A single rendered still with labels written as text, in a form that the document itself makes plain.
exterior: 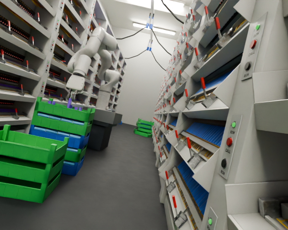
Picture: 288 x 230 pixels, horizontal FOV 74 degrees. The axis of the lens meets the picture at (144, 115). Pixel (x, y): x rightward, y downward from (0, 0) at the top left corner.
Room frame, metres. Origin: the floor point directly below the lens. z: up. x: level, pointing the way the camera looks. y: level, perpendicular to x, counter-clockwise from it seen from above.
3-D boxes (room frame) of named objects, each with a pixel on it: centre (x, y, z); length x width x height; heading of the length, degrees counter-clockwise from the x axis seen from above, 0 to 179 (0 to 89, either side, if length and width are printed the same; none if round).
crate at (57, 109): (1.19, 0.47, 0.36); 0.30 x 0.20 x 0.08; 97
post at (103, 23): (3.20, 1.05, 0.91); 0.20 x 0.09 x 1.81; 88
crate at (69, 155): (1.19, 0.47, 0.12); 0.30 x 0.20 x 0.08; 97
